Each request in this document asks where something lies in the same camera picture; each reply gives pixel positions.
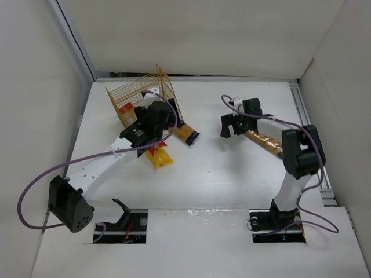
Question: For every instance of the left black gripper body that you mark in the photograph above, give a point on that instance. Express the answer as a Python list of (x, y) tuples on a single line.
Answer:
[(173, 113)]

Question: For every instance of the blue patterned spaghetti bag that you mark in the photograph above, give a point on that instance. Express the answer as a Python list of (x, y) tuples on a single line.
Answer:
[(269, 144)]

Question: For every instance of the yellow spaghetti bag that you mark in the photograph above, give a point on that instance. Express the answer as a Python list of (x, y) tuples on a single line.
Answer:
[(158, 156)]

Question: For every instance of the red white spaghetti bag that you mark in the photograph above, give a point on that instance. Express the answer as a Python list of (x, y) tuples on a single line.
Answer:
[(127, 115)]

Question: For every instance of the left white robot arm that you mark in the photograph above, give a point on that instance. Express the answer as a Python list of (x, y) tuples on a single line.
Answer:
[(68, 197)]

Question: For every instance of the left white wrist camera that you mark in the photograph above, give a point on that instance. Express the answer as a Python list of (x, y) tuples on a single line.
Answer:
[(150, 95)]

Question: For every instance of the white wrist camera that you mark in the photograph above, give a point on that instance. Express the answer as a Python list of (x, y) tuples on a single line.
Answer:
[(237, 104), (150, 95)]

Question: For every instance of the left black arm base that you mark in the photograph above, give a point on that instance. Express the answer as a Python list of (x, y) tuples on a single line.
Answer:
[(133, 230)]

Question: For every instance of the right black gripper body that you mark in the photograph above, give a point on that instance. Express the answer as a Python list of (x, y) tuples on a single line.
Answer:
[(229, 122)]

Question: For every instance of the yellow wire mesh shelf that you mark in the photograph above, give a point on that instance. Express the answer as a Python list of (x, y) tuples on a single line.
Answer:
[(131, 92)]

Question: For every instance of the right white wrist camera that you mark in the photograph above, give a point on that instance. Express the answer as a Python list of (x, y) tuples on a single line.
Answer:
[(237, 104)]

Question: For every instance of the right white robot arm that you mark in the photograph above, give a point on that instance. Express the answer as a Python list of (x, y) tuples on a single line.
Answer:
[(302, 154)]

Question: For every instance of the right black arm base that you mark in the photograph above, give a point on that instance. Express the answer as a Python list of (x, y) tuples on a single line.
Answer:
[(269, 227)]

